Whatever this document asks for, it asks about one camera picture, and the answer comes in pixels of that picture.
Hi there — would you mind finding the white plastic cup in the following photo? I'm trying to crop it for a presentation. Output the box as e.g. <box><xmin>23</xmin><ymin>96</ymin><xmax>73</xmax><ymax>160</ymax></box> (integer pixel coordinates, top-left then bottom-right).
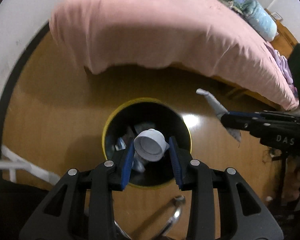
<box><xmin>134</xmin><ymin>128</ymin><xmax>170</xmax><ymax>162</ymax></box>

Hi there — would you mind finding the black yellow trash bin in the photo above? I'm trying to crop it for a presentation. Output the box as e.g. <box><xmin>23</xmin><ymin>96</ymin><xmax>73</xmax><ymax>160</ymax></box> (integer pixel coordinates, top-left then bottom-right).
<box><xmin>102</xmin><ymin>98</ymin><xmax>192</xmax><ymax>189</ymax></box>

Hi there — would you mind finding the purple cloth on bed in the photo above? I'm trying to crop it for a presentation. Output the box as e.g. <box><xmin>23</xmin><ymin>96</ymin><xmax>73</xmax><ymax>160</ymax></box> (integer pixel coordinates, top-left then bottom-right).
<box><xmin>266</xmin><ymin>43</ymin><xmax>298</xmax><ymax>98</ymax></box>

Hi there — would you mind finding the white pipe on floor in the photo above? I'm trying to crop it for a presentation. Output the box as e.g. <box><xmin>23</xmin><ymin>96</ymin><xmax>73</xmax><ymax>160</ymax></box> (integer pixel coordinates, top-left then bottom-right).
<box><xmin>0</xmin><ymin>145</ymin><xmax>60</xmax><ymax>185</ymax></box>

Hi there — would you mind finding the light blue pillow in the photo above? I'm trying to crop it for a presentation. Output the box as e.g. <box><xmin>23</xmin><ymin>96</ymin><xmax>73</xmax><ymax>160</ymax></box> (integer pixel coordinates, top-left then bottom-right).
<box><xmin>241</xmin><ymin>0</ymin><xmax>277</xmax><ymax>42</ymax></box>

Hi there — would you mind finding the pink bed sheet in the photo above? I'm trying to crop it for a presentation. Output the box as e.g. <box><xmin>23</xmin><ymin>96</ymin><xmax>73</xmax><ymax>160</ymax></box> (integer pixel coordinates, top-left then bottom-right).
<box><xmin>49</xmin><ymin>0</ymin><xmax>299</xmax><ymax>111</ymax></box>

